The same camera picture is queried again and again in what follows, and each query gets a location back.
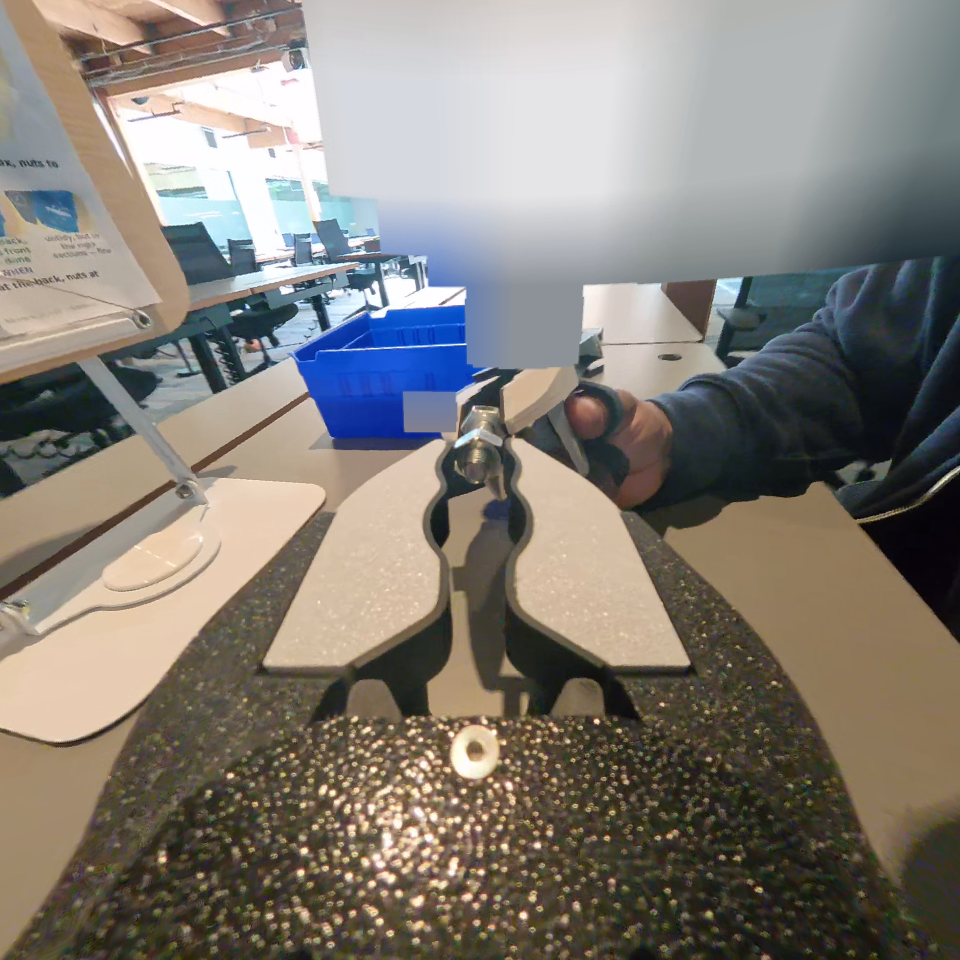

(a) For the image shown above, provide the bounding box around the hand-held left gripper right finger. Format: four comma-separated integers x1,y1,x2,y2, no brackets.
502,437,693,719

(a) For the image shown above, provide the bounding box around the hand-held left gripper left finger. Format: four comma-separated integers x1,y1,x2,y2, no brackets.
262,438,456,719

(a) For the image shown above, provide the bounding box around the metal hex bolt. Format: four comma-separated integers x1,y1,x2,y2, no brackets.
457,405,505,500

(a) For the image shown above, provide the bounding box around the person's right forearm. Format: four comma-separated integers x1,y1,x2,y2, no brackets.
648,258,960,511

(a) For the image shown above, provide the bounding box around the person's right hand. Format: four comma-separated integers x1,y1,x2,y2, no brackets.
564,388,674,511

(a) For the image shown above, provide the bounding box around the large blue plastic bin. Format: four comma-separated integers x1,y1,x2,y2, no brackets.
292,303,481,440

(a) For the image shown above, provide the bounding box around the white stand base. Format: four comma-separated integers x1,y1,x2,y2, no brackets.
0,478,327,744

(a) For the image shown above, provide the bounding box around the long grey office desk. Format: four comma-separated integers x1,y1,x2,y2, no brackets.
183,261,361,376

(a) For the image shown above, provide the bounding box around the metal stand pole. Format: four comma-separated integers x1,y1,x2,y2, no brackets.
78,358,210,505

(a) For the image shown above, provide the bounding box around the wooden sign board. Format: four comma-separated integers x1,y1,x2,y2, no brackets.
0,0,191,385

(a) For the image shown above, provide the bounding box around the printed instruction sheet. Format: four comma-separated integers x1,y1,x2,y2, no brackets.
0,15,162,342

